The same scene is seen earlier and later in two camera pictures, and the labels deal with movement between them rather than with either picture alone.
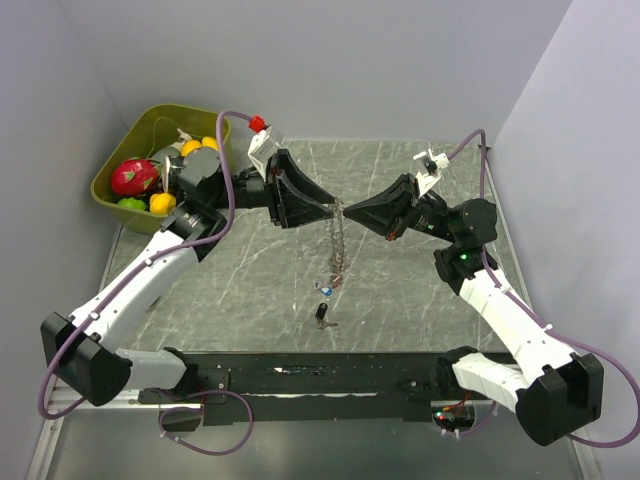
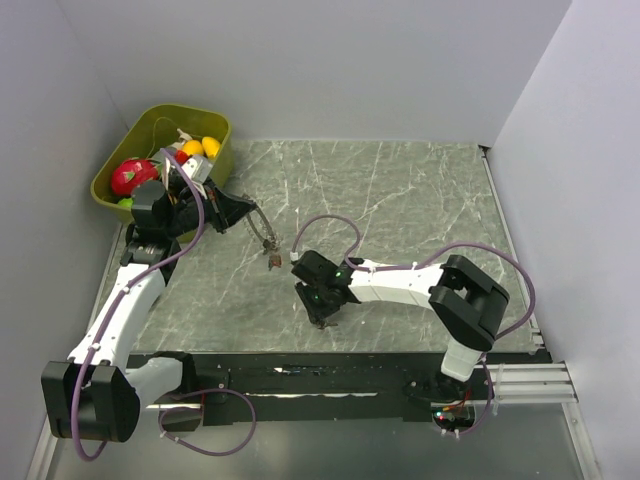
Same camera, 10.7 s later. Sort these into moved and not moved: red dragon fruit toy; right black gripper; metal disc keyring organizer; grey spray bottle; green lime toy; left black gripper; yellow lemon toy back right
Moved: left black gripper; right black gripper; metal disc keyring organizer
Not moved: yellow lemon toy back right; red dragon fruit toy; grey spray bottle; green lime toy
